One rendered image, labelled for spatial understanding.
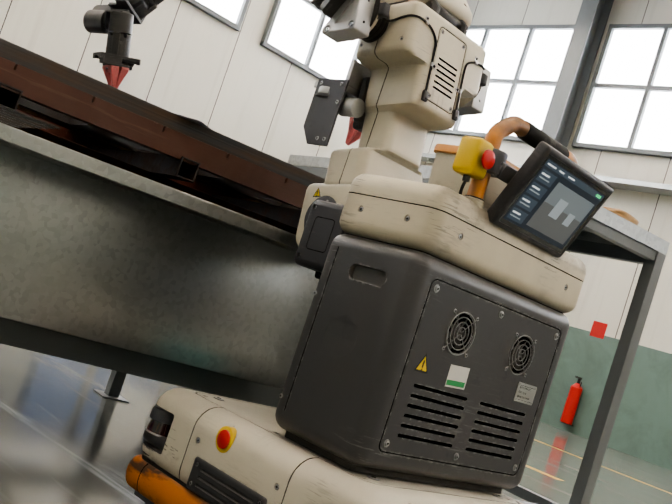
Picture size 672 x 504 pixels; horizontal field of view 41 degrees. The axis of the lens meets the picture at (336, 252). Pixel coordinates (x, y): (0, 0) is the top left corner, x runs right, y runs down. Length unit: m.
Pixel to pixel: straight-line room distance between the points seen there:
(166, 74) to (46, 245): 10.02
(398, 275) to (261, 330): 0.79
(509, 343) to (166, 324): 0.84
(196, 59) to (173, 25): 0.55
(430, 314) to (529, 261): 0.29
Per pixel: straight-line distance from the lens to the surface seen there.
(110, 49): 2.30
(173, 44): 12.08
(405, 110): 2.02
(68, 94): 2.10
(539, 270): 1.84
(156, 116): 2.22
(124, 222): 2.11
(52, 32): 11.30
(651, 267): 2.85
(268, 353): 2.34
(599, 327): 11.95
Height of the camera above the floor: 0.54
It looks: 3 degrees up
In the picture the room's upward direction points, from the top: 18 degrees clockwise
